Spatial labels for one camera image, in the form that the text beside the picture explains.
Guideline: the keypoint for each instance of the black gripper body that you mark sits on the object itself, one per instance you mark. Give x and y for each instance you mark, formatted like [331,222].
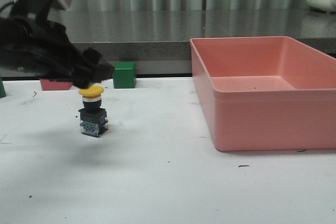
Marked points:
[45,52]

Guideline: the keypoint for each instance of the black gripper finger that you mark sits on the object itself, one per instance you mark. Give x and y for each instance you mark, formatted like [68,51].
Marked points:
[87,68]
[101,71]

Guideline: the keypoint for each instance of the yellow mushroom push button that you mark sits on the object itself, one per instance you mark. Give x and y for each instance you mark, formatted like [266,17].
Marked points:
[93,118]

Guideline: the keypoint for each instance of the green cube block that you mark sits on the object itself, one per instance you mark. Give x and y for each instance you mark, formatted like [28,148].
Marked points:
[124,75]

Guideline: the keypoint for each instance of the pink cube block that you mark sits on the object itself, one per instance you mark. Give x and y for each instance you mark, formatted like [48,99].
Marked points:
[47,85]

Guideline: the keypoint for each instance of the green block at left edge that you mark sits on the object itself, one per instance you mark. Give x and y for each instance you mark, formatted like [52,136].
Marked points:
[2,89]

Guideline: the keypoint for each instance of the pink plastic bin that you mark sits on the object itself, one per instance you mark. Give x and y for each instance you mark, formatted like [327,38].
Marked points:
[265,93]

